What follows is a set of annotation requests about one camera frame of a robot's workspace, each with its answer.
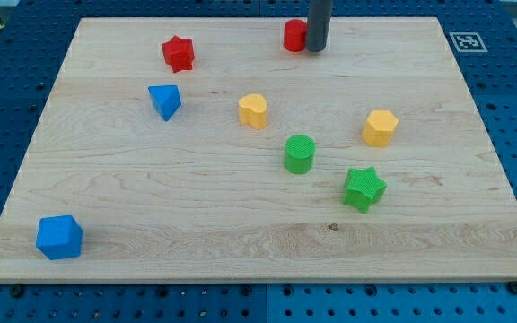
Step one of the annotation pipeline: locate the red star block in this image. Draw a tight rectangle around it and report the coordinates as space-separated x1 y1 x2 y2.
161 35 195 73

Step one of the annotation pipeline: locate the blue triangle block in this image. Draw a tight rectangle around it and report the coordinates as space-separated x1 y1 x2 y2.
148 84 182 121

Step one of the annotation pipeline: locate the green star block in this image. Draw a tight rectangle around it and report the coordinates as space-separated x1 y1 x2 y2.
343 167 388 214

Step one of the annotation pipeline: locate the black bolt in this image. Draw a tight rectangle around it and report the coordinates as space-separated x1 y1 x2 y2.
9 284 25 299
506 281 517 295

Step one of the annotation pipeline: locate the blue cube block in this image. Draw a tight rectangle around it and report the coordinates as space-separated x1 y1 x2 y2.
35 214 83 260

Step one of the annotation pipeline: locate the yellow heart block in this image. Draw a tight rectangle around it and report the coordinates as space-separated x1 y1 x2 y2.
238 93 267 129

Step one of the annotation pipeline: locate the black bolt right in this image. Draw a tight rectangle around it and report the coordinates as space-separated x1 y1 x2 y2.
506 281 517 295

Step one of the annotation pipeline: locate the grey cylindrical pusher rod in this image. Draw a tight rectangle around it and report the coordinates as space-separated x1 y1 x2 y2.
305 0 333 53

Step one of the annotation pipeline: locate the white fiducial marker tag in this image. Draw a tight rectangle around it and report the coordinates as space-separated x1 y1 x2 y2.
450 31 487 53

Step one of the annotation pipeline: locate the red cylinder block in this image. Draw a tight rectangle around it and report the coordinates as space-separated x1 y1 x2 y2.
283 19 307 52

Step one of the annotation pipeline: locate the green cylinder block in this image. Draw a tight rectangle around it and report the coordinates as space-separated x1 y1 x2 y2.
284 135 316 174

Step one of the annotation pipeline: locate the yellow hexagon block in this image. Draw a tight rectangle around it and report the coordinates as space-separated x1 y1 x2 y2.
362 109 399 147

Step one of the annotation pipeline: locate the black bolt left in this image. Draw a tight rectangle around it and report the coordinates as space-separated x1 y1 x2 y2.
9 284 25 299

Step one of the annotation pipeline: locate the wooden board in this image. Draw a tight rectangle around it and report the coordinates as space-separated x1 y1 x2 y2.
0 17 517 284

